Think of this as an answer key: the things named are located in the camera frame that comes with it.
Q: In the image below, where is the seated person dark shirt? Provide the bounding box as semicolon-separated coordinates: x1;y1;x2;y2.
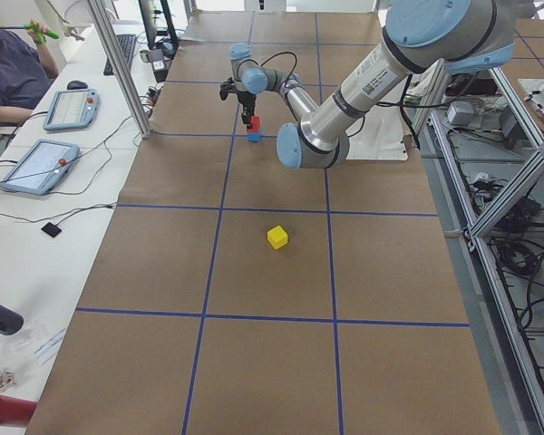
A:
0;28;59;126

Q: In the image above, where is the black computer mouse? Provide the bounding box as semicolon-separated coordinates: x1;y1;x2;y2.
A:
66;80;88;91

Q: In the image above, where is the aluminium frame post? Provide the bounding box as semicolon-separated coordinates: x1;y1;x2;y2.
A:
87;0;151;139

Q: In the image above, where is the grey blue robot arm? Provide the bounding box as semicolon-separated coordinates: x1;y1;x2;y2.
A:
219;1;517;169

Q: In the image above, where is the small black square pad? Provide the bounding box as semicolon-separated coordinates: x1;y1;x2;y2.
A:
41;222;62;238

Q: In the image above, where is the grey power adapter box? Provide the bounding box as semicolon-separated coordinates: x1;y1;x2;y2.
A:
447;101;475;127

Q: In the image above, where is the black monitor stand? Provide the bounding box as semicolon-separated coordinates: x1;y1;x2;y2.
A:
138;0;180;59

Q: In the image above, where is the upper blue teach pendant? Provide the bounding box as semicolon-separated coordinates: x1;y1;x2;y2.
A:
43;89;100;131

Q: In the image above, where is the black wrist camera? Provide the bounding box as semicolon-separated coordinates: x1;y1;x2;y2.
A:
219;77;237;101

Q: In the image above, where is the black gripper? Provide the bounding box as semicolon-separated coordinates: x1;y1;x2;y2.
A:
237;91;257;125

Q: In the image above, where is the green handheld object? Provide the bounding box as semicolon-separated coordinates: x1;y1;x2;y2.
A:
23;22;60;44

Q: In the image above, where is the yellow wooden cube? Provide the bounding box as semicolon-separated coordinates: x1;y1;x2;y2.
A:
267;226;289;250

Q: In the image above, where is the red bottle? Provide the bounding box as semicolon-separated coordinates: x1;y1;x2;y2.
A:
0;395;38;428

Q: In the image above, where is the black cylinder bottle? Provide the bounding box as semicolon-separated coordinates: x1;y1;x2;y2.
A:
0;304;24;335

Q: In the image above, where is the white pedestal column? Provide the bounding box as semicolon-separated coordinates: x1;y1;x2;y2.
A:
346;107;408;161

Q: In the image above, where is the blue teach pendant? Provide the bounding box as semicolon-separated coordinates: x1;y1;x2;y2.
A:
0;140;80;196
43;89;100;131

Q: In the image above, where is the red wooden cube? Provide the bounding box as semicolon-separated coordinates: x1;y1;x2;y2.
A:
247;115;261;133

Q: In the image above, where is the black keyboard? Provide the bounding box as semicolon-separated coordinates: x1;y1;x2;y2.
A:
102;34;137;76

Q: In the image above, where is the lower blue teach pendant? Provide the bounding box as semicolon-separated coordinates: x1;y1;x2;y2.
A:
0;140;80;196

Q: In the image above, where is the clear plastic bag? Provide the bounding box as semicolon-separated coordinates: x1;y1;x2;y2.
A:
10;322;67;365

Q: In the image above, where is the blue wooden cube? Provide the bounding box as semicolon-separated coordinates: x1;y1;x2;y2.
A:
247;131;261;142

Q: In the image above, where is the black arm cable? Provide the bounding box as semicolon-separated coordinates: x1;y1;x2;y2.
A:
257;51;300;92

